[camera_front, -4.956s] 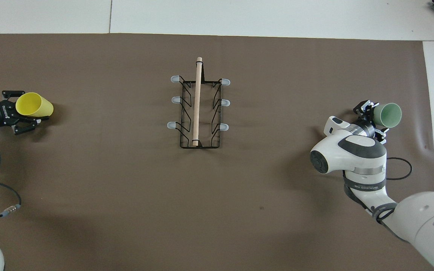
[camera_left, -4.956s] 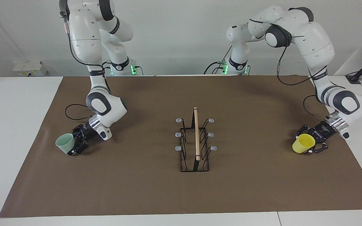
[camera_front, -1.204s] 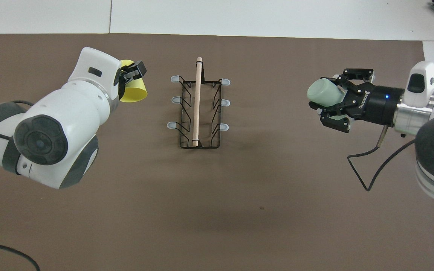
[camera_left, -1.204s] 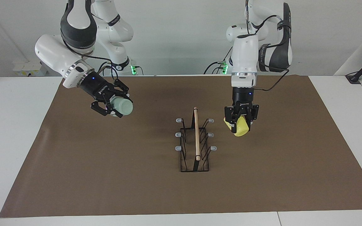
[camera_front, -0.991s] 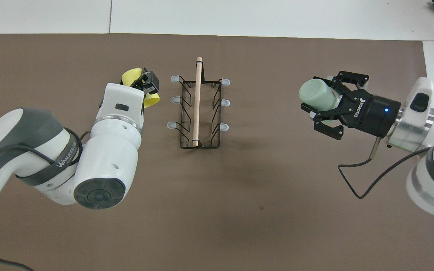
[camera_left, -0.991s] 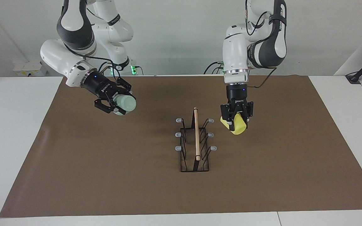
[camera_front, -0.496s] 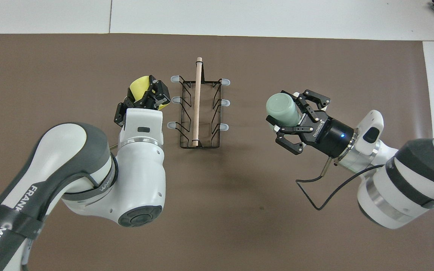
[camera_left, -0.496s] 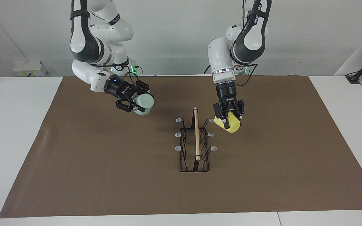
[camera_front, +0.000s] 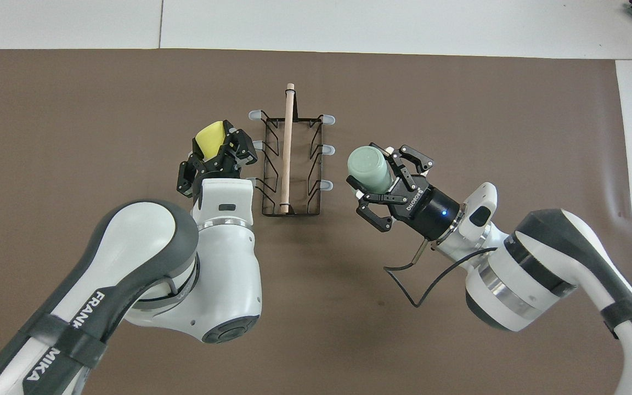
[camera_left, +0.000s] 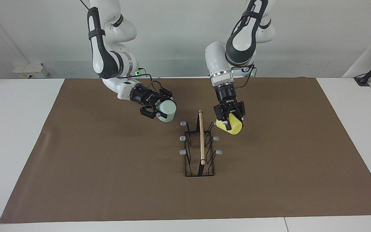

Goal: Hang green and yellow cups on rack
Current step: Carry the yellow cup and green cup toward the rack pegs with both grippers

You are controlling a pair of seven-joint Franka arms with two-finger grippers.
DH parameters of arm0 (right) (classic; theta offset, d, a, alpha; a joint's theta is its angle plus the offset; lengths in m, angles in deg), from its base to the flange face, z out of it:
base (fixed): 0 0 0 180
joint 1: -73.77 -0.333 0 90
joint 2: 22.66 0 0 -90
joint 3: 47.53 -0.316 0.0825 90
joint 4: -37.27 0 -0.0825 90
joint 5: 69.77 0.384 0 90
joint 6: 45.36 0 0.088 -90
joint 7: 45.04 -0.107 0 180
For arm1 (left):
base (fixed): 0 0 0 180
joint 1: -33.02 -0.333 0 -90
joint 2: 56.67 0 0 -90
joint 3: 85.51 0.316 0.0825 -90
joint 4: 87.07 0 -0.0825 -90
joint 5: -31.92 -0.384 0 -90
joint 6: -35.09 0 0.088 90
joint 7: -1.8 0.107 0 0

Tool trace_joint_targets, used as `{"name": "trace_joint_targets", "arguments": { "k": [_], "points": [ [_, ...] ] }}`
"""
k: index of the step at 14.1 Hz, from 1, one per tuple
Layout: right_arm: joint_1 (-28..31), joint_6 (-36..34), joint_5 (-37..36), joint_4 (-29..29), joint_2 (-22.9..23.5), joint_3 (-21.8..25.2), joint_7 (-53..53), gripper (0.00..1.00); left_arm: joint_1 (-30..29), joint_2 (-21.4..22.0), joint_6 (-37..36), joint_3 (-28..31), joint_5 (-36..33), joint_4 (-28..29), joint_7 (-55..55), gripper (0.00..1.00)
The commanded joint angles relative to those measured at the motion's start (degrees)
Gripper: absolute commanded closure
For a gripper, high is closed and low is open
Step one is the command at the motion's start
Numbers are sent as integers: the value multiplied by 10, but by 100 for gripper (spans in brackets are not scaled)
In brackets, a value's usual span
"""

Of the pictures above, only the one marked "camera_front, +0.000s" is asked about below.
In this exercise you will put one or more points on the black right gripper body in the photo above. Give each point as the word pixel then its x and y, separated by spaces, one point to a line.
pixel 425 211

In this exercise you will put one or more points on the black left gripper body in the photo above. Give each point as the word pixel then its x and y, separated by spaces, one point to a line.
pixel 221 169

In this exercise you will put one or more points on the yellow plastic cup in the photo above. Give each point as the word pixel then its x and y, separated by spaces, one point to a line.
pixel 209 140

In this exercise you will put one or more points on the pale green plastic cup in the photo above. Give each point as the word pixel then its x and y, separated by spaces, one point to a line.
pixel 370 167

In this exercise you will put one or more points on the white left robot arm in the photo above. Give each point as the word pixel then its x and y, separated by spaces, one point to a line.
pixel 146 241

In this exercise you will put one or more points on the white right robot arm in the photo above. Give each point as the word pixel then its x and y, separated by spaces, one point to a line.
pixel 541 258

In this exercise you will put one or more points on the brown table mat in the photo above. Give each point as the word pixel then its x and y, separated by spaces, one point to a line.
pixel 74 109

